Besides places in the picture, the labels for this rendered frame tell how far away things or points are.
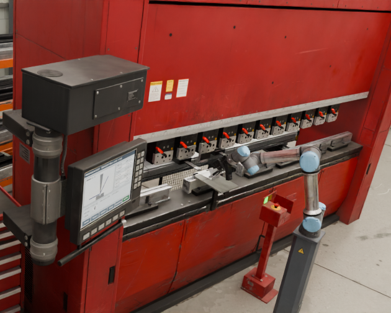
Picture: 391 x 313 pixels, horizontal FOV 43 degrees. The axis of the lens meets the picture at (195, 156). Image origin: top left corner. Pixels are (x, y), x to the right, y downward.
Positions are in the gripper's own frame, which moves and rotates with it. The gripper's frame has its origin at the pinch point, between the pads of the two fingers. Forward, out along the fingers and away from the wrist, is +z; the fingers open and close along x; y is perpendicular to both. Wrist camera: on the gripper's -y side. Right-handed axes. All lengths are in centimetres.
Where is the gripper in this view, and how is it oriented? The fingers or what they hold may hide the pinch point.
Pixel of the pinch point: (213, 176)
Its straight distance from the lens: 341.7
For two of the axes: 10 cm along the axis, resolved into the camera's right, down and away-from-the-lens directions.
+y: -4.8, -8.6, 1.5
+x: -6.3, 2.2, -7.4
